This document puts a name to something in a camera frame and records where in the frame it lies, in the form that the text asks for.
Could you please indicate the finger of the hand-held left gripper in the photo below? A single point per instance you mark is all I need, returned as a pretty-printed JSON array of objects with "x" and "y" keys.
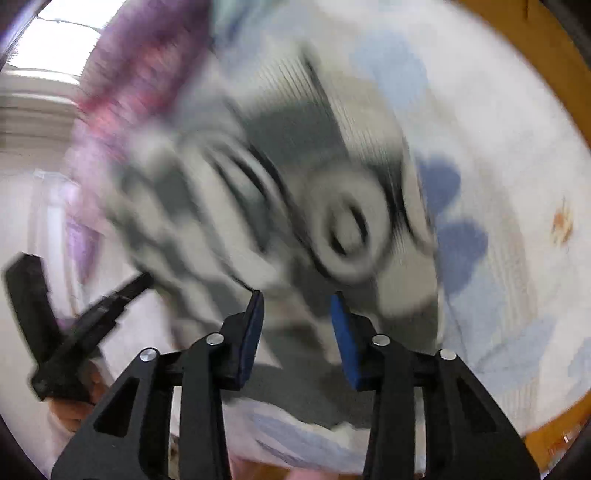
[
  {"x": 34, "y": 304},
  {"x": 111, "y": 307}
]

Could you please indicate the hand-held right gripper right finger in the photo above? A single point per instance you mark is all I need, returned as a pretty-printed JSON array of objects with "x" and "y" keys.
[{"x": 346, "y": 341}]

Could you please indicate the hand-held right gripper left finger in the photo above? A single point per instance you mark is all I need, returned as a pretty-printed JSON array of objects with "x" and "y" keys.
[{"x": 249, "y": 341}]

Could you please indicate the grey white checkered cardigan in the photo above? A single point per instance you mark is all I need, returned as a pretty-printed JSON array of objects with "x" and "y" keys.
[{"x": 277, "y": 138}]

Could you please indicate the person's left hand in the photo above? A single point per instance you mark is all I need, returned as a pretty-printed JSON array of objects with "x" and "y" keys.
[{"x": 76, "y": 413}]

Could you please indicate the pale floral bed sheet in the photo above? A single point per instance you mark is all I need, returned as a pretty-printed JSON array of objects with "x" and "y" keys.
[{"x": 508, "y": 230}]

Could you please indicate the purple floral quilt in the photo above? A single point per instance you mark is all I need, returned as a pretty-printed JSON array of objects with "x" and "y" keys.
[{"x": 138, "y": 69}]

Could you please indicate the white framed window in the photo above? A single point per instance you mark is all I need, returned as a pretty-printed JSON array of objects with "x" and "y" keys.
[{"x": 55, "y": 50}]

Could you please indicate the wooden headboard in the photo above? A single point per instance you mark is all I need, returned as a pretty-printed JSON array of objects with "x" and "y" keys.
[{"x": 554, "y": 60}]

